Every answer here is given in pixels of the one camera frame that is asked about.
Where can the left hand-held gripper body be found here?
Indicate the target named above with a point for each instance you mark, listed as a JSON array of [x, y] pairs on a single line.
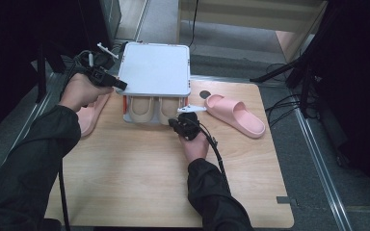
[[98, 72]]

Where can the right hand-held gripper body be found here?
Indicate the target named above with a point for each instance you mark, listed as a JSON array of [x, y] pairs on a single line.
[[188, 126]]

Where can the beige slipper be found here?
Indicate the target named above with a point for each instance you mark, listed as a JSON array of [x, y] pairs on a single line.
[[168, 109], [141, 110]]

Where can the white shoe box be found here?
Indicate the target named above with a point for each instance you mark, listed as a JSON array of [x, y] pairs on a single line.
[[155, 69]]

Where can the pink slipper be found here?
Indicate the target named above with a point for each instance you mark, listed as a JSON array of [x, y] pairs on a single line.
[[88, 120], [237, 117]]

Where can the person's right hand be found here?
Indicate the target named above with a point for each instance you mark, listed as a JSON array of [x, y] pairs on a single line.
[[196, 147]]

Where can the person's left hand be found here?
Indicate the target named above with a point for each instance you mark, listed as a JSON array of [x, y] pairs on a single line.
[[78, 91]]

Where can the black round sticker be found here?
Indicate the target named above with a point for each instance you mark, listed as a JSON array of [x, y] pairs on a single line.
[[205, 94]]

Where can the dark cabinet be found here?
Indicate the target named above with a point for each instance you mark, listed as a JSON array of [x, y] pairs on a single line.
[[110, 19]]

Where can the black metal stand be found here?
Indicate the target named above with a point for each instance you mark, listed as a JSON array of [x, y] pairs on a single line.
[[41, 80]]

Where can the grey tape strip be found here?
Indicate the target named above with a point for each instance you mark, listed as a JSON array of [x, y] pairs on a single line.
[[284, 200]]

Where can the black tripod stand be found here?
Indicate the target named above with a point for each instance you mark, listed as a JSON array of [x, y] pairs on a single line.
[[303, 83]]

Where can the beige wooden cabinet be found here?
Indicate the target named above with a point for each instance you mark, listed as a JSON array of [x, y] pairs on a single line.
[[253, 19]]

